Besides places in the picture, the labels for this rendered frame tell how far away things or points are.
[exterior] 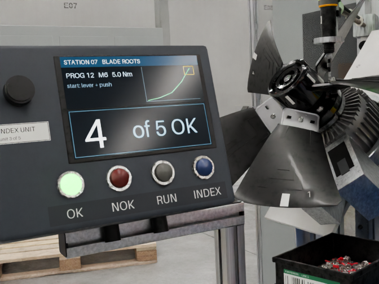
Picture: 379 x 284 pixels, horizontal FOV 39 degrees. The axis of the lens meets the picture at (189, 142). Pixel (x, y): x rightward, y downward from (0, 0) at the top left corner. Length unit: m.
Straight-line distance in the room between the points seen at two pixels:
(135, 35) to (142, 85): 6.43
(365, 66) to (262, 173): 0.62
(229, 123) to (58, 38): 5.34
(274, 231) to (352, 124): 1.45
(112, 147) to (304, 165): 0.71
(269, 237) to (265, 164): 1.58
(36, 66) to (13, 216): 0.15
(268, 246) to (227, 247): 2.09
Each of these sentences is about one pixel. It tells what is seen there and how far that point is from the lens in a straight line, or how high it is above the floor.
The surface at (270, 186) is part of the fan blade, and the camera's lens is 1.17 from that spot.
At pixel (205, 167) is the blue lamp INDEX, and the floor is 1.12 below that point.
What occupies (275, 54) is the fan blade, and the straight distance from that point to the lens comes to 1.51.
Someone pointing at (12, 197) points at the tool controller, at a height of 1.11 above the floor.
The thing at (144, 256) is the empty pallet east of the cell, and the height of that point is 0.06.
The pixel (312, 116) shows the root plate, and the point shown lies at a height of 1.13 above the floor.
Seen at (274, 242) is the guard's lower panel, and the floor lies 0.43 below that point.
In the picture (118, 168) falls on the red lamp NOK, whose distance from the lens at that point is 0.55.
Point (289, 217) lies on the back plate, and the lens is 1.47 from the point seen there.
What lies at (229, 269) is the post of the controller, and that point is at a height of 0.97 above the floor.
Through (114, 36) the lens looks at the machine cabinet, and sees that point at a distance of 6.90.
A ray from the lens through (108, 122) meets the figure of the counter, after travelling 0.56.
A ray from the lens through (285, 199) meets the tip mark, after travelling 1.14.
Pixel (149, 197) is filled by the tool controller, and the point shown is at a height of 1.09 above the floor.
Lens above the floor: 1.20
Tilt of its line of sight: 5 degrees down
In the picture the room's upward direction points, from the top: 3 degrees counter-clockwise
